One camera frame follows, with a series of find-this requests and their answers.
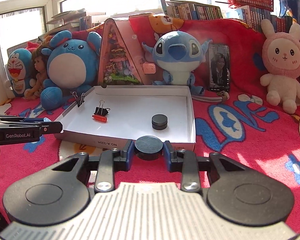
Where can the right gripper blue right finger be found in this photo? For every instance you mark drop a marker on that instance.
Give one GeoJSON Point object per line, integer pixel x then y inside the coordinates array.
{"type": "Point", "coordinates": [186, 163]}

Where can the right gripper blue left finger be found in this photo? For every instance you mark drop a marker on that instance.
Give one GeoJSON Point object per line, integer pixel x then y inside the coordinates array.
{"type": "Point", "coordinates": [111, 161]}

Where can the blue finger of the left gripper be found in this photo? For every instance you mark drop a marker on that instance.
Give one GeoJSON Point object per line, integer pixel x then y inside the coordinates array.
{"type": "Point", "coordinates": [50, 127]}
{"type": "Point", "coordinates": [12, 118]}

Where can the red plastic clip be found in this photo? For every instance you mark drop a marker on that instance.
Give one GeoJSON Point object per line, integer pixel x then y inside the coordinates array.
{"type": "Point", "coordinates": [100, 118]}

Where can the large black binder clip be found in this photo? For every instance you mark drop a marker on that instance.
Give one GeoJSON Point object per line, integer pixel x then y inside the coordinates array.
{"type": "Point", "coordinates": [101, 109]}

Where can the small black binder clip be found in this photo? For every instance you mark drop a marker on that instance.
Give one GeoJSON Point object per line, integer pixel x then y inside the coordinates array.
{"type": "Point", "coordinates": [79, 98]}

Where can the white cardboard box tray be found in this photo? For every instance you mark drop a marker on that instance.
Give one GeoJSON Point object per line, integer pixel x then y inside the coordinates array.
{"type": "Point", "coordinates": [130, 116]}

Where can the Doraemon plush toy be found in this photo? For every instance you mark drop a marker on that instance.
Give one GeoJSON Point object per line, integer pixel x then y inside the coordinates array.
{"type": "Point", "coordinates": [19, 68]}

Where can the blue round mouse plush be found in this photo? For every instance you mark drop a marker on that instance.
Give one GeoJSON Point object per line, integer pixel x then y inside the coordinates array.
{"type": "Point", "coordinates": [72, 66]}

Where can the brown haired doll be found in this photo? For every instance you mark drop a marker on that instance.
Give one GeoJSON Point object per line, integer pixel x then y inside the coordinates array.
{"type": "Point", "coordinates": [38, 73]}

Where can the pink triangular diorama house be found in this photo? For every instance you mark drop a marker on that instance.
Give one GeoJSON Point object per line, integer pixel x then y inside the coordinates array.
{"type": "Point", "coordinates": [122, 58]}

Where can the blue Stitch plush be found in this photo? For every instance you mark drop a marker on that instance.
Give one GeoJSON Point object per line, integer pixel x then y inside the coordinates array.
{"type": "Point", "coordinates": [178, 54]}

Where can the black smartphone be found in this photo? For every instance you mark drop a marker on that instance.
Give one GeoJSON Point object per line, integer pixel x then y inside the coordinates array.
{"type": "Point", "coordinates": [219, 67]}

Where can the pink bunny plush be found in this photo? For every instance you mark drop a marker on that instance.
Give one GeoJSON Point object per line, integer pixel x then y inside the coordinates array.
{"type": "Point", "coordinates": [281, 58]}

